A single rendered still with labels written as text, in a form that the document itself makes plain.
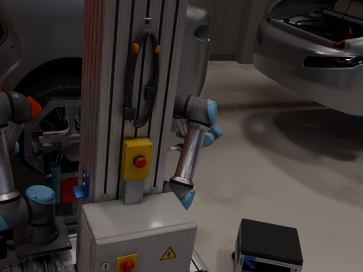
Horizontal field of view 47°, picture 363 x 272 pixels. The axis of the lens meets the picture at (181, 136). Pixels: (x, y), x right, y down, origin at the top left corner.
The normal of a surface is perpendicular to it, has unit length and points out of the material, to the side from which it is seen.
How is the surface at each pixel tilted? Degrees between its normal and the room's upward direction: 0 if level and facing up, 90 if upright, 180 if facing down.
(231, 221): 0
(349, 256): 0
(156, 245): 90
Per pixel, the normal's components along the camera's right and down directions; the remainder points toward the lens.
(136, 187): 0.41, 0.44
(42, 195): 0.23, -0.91
